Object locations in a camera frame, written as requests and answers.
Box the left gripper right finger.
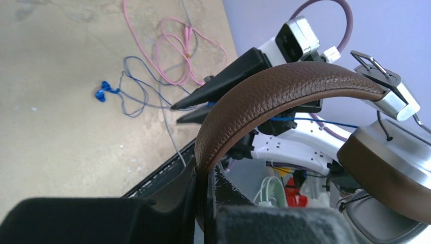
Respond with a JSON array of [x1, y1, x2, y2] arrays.
[[205, 164, 357, 243]]

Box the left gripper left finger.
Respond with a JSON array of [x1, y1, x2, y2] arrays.
[[1, 159, 196, 243]]

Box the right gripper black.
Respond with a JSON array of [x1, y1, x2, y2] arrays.
[[171, 47, 323, 160]]

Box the pink headphones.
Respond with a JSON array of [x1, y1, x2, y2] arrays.
[[122, 0, 228, 86]]

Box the blue earphones with cable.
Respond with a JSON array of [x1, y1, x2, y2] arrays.
[[95, 56, 359, 129]]

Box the brown headphones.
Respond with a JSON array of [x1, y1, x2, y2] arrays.
[[195, 51, 430, 243]]

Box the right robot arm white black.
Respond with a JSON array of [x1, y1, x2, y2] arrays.
[[171, 47, 350, 176]]

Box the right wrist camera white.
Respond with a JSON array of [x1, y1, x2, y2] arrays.
[[258, 16, 341, 67]]

